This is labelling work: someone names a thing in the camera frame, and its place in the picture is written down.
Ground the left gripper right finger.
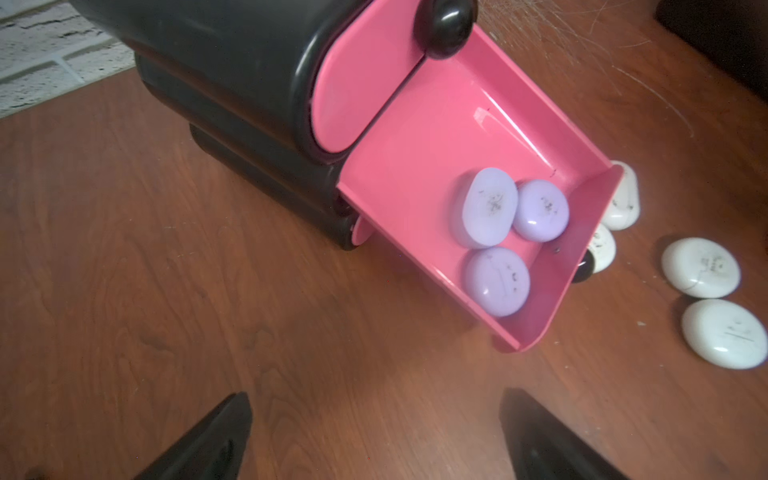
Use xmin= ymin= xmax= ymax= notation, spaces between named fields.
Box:
xmin=499 ymin=388 xmax=627 ymax=480

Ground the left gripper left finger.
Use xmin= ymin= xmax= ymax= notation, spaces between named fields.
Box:
xmin=135 ymin=392 xmax=253 ymax=480

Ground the purple earphone case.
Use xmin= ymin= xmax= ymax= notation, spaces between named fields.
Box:
xmin=450 ymin=167 xmax=519 ymax=249
xmin=464 ymin=247 xmax=531 ymax=317
xmin=513 ymin=179 xmax=570 ymax=243

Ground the white earphone case oval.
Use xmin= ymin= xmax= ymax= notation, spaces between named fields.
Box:
xmin=601 ymin=160 xmax=641 ymax=231

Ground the pink drawer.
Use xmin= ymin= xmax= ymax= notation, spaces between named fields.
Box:
xmin=310 ymin=0 xmax=479 ymax=153
xmin=338 ymin=27 xmax=623 ymax=352

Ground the black drawer cabinet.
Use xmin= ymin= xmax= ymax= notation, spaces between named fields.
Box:
xmin=75 ymin=0 xmax=367 ymax=250

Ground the white earphone case round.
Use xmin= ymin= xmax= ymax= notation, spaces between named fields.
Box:
xmin=588 ymin=224 xmax=617 ymax=273

